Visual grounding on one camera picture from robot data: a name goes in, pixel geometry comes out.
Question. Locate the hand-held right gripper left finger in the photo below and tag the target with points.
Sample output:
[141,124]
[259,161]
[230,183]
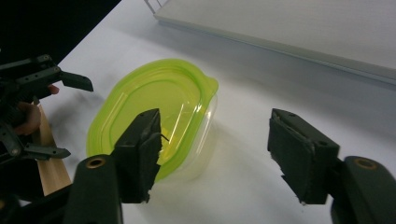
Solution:
[137,165]

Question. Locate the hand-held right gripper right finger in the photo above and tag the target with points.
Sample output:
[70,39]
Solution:
[299,158]

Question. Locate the green-lidded clear plastic container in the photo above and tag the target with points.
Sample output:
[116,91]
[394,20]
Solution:
[149,96]

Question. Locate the light wooden board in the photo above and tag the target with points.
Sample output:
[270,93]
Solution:
[53,174]

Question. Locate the white flat panel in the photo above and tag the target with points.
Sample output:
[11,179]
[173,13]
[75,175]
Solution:
[295,28]

